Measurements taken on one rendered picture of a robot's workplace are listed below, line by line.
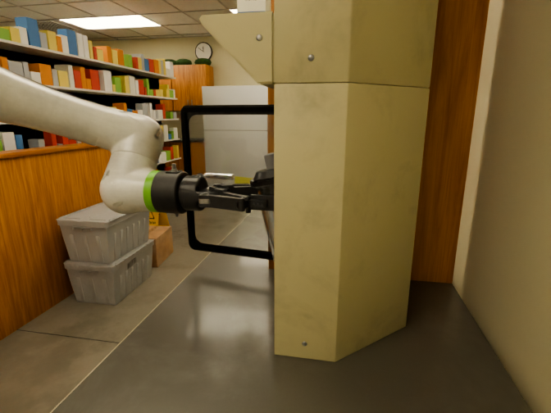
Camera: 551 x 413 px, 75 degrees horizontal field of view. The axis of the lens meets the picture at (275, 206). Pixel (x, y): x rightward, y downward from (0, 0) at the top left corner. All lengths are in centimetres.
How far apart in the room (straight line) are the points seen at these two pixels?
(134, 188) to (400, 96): 54
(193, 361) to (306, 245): 29
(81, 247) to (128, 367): 225
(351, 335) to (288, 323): 12
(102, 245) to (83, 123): 200
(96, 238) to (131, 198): 201
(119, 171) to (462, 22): 81
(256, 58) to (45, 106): 47
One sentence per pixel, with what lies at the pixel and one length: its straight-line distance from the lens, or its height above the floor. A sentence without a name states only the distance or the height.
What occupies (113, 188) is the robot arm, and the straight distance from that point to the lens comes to 82.
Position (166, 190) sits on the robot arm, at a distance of 77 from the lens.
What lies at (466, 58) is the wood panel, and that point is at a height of 149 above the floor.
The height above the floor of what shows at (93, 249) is 44.
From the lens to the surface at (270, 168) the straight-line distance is 72.
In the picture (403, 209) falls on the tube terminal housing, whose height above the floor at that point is 120.
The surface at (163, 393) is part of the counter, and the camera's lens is 66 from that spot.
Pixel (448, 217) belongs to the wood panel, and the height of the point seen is 112.
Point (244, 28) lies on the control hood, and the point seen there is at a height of 149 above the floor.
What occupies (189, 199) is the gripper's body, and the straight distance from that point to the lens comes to 76.
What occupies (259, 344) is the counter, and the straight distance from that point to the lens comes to 73.
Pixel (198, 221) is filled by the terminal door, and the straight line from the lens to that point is 102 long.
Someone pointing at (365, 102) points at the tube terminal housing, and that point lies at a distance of 58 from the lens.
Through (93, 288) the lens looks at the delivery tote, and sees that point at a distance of 301.
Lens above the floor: 136
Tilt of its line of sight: 14 degrees down
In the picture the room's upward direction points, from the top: straight up
